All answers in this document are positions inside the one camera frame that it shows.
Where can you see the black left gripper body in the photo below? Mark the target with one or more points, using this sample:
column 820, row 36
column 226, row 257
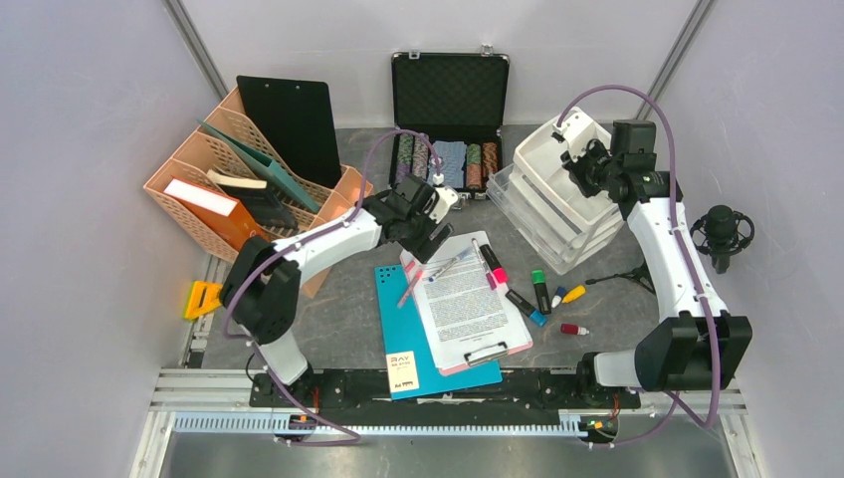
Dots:
column 417, row 222

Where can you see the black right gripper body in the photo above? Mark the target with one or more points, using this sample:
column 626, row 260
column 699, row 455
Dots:
column 601, row 168

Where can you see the clear pink pen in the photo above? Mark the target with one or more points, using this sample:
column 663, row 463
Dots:
column 409, row 290

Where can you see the clear blue pen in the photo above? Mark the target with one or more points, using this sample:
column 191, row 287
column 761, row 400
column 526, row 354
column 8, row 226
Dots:
column 468, row 252

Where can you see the white drawer organizer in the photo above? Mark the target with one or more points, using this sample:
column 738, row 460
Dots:
column 544, row 205

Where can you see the small red-capped bottle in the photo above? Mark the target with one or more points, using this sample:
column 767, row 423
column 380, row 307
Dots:
column 574, row 330

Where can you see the orange Good Morning book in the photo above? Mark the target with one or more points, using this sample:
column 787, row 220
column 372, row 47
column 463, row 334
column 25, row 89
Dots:
column 225, row 215

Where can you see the peach plastic file organizer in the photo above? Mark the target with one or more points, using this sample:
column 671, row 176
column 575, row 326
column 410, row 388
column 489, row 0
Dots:
column 201, row 152

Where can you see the Nineteen Eighty-Four dark book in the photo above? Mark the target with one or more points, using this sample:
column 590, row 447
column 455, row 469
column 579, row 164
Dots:
column 260, row 200

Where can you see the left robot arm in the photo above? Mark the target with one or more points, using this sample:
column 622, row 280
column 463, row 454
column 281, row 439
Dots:
column 261, row 291

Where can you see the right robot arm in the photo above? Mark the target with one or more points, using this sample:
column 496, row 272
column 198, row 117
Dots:
column 698, row 343

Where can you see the pink clipboard with paper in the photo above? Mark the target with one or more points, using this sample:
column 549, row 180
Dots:
column 465, row 321

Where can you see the black pink-capped highlighter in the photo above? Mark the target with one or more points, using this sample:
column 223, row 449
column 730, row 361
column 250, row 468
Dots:
column 495, row 269

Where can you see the black green-capped highlighter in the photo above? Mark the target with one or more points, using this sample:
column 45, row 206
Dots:
column 541, row 291

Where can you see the yellow cap piece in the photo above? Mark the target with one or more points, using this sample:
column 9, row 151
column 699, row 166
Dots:
column 573, row 294

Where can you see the blue white cap piece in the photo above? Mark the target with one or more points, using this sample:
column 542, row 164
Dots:
column 558, row 296

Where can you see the black microphone on tripod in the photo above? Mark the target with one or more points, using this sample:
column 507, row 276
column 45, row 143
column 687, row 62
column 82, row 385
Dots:
column 725, row 232

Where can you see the black poker chip case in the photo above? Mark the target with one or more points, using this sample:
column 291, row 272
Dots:
column 451, row 105

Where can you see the blue plastic folder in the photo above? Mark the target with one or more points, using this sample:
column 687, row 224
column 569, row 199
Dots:
column 411, row 371

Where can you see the black blue-capped highlighter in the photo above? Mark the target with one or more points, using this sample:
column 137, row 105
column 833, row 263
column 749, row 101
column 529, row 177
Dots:
column 526, row 308

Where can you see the teal folder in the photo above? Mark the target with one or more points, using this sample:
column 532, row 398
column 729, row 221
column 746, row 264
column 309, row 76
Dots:
column 264, row 166

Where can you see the black clipboard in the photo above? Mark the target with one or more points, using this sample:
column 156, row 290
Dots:
column 295, row 116

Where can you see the yellow triangular stand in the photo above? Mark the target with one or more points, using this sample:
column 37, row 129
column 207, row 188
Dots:
column 203, row 299

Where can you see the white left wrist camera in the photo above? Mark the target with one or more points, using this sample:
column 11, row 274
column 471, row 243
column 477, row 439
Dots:
column 443, row 199

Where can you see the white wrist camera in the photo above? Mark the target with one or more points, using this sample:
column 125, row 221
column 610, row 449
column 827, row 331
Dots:
column 577, row 130
column 443, row 199

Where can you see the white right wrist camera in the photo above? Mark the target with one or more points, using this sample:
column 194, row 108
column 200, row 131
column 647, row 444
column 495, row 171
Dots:
column 577, row 130

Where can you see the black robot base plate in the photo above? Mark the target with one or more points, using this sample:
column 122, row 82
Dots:
column 558, row 388

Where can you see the aluminium slotted rail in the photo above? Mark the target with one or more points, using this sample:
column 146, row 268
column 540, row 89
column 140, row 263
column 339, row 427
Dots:
column 279, row 423

